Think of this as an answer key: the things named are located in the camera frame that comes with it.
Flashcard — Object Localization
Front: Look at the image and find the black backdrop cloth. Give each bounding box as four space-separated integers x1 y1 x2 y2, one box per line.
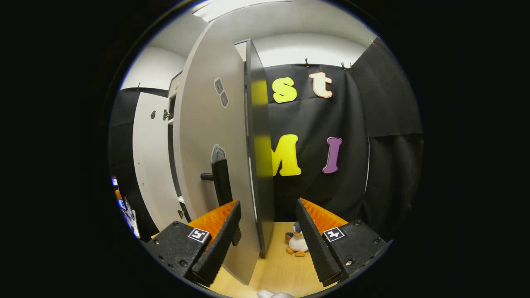
108 37 424 243

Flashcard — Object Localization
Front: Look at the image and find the grey cabinet door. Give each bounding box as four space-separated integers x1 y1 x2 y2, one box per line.
173 20 262 286
132 92 189 233

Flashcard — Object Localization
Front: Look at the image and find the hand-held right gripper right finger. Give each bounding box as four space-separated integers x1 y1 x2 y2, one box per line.
296 198 393 287

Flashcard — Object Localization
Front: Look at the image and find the plush penguin toy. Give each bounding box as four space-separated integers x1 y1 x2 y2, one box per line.
284 221 309 257

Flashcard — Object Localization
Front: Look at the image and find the lit screen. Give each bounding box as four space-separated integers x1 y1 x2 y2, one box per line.
111 177 141 239

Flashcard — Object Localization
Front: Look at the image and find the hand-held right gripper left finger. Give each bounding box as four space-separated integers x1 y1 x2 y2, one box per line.
143 200 242 287

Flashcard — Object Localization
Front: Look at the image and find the black door handle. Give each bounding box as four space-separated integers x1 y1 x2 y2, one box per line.
200 159 242 247

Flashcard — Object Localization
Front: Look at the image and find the grey and black cabinet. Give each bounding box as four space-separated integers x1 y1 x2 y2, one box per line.
167 38 276 259

